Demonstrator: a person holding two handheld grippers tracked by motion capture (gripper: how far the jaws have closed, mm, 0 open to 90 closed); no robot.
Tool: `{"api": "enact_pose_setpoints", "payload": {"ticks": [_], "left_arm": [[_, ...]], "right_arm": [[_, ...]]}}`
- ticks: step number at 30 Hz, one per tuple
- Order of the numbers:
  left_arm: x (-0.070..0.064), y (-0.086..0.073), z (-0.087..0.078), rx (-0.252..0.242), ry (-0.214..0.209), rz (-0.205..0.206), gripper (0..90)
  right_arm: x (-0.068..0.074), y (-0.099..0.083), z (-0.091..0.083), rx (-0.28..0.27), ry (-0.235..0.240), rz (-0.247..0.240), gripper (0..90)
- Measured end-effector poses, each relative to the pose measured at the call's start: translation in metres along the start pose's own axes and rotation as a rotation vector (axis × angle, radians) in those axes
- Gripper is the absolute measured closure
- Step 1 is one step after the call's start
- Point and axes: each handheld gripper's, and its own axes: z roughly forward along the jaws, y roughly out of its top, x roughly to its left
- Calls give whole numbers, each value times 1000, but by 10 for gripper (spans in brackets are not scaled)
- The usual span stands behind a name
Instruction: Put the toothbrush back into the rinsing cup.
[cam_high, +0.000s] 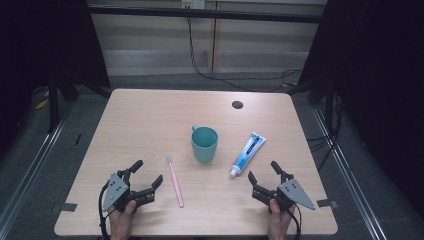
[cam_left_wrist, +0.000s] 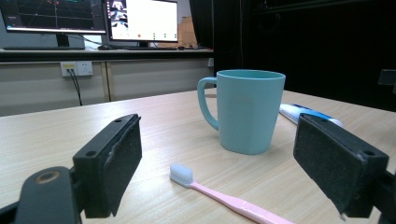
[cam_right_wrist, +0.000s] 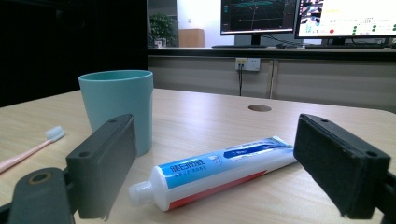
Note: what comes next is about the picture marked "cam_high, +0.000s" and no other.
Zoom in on black horizontal bar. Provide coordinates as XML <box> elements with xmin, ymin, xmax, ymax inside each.
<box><xmin>87</xmin><ymin>4</ymin><xmax>324</xmax><ymax>25</ymax></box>

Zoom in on white and blue toothpaste tube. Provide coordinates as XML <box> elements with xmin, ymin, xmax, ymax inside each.
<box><xmin>229</xmin><ymin>131</ymin><xmax>267</xmax><ymax>179</ymax></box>

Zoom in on long black wall cable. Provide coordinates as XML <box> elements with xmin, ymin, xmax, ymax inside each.
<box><xmin>185</xmin><ymin>15</ymin><xmax>303</xmax><ymax>93</ymax></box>

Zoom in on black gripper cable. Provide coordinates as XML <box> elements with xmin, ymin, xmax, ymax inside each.
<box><xmin>97</xmin><ymin>181</ymin><xmax>116</xmax><ymax>240</ymax></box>
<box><xmin>285</xmin><ymin>203</ymin><xmax>303</xmax><ymax>240</ymax></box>

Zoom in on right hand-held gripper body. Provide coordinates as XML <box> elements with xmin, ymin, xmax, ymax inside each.
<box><xmin>252</xmin><ymin>176</ymin><xmax>317</xmax><ymax>214</ymax></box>

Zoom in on white wall socket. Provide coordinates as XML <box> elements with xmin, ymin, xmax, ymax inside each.
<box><xmin>180</xmin><ymin>0</ymin><xmax>206</xmax><ymax>10</ymax></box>

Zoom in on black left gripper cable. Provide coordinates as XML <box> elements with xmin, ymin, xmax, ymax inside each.
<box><xmin>97</xmin><ymin>181</ymin><xmax>116</xmax><ymax>240</ymax></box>

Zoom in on grey tape strip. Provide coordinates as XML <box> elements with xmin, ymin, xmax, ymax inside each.
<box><xmin>316</xmin><ymin>198</ymin><xmax>340</xmax><ymax>210</ymax></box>
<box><xmin>50</xmin><ymin>202</ymin><xmax>79</xmax><ymax>213</ymax></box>

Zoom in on bundle of black floor cables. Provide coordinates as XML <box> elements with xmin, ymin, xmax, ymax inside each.
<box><xmin>306</xmin><ymin>92</ymin><xmax>346</xmax><ymax>172</ymax></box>

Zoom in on black metal stand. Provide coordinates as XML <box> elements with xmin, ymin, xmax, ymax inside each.
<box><xmin>323</xmin><ymin>74</ymin><xmax>337</xmax><ymax>136</ymax></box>
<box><xmin>47</xmin><ymin>71</ymin><xmax>60</xmax><ymax>134</ymax></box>

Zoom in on dark curtain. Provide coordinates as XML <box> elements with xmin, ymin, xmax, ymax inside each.
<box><xmin>296</xmin><ymin>0</ymin><xmax>424</xmax><ymax>219</ymax></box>
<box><xmin>0</xmin><ymin>0</ymin><xmax>112</xmax><ymax>158</ymax></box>

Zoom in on silver floor rail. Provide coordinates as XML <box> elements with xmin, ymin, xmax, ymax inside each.
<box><xmin>0</xmin><ymin>99</ymin><xmax>76</xmax><ymax>232</ymax></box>
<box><xmin>310</xmin><ymin>105</ymin><xmax>388</xmax><ymax>240</ymax></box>

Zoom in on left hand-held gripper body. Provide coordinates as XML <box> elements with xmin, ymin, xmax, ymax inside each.
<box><xmin>100</xmin><ymin>169</ymin><xmax>157</xmax><ymax>214</ymax></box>

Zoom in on person's right hand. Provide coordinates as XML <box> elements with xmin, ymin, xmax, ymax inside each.
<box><xmin>267</xmin><ymin>199</ymin><xmax>296</xmax><ymax>240</ymax></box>

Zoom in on teal plastic cup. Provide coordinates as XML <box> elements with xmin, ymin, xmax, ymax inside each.
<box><xmin>190</xmin><ymin>124</ymin><xmax>220</xmax><ymax>164</ymax></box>

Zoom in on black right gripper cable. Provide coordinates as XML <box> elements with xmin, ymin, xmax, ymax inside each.
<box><xmin>285</xmin><ymin>203</ymin><xmax>303</xmax><ymax>240</ymax></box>

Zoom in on yellow floor tape piece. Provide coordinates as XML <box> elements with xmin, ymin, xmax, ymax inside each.
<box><xmin>34</xmin><ymin>97</ymin><xmax>50</xmax><ymax>111</ymax></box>

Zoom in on person's left hand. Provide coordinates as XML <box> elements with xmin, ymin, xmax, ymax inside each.
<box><xmin>108</xmin><ymin>199</ymin><xmax>138</xmax><ymax>240</ymax></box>

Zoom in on pink toothbrush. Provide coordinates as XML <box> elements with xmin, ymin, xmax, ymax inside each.
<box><xmin>165</xmin><ymin>152</ymin><xmax>185</xmax><ymax>209</ymax></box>

